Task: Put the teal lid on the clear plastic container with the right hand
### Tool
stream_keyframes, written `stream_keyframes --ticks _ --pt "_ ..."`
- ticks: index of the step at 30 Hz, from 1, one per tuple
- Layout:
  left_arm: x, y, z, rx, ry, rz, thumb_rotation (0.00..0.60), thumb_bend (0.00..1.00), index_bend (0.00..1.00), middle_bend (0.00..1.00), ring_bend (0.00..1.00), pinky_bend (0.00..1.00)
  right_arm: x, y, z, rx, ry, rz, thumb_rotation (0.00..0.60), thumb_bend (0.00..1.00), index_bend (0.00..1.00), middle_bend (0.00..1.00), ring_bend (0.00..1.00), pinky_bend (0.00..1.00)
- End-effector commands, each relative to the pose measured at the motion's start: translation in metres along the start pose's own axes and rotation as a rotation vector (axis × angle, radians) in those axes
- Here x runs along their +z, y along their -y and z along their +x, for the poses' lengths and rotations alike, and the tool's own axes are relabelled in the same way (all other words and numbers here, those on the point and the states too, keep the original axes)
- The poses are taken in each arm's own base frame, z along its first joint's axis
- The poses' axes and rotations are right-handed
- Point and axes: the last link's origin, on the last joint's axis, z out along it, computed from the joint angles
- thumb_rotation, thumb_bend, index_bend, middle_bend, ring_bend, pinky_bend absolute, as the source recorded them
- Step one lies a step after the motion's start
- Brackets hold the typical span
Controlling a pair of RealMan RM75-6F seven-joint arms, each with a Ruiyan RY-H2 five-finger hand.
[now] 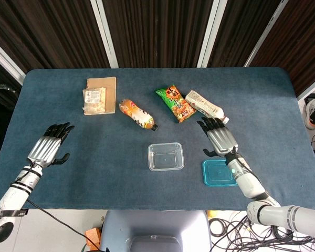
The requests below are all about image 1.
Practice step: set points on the brown spiral notebook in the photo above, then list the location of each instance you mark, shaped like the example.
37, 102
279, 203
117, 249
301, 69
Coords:
110, 88

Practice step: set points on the blue felt table cloth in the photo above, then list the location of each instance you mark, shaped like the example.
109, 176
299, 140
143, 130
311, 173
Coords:
107, 162

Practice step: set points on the white label bottle white cap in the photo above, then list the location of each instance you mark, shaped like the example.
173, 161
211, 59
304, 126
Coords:
202, 103

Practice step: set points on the clear snack packet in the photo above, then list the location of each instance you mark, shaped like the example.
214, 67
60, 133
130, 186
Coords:
94, 99

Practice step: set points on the orange block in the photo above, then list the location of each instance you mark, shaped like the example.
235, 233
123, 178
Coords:
92, 236

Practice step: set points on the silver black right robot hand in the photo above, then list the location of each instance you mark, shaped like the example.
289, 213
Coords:
221, 140

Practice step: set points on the white sneaker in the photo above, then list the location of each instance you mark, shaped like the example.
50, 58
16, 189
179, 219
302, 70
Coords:
313, 114

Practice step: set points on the green orange snack bag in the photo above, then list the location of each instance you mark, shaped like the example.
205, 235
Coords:
177, 103

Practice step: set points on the orange tea bottle black cap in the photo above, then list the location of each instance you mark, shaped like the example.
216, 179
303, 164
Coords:
136, 113

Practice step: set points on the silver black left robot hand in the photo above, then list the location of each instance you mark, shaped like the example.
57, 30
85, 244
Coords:
46, 147

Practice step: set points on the translucent blue plastic lid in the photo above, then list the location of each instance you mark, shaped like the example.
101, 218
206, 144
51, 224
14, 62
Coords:
215, 173

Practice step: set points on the clear plastic food container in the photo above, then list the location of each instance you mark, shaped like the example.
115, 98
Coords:
166, 157

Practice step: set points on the grey blue robot torso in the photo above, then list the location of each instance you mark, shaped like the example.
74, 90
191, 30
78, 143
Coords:
155, 225

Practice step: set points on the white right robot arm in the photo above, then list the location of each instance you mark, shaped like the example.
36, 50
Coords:
252, 186

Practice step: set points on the white partition frame post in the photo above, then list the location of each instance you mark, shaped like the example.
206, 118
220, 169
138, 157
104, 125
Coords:
103, 34
211, 34
265, 34
5, 59
312, 89

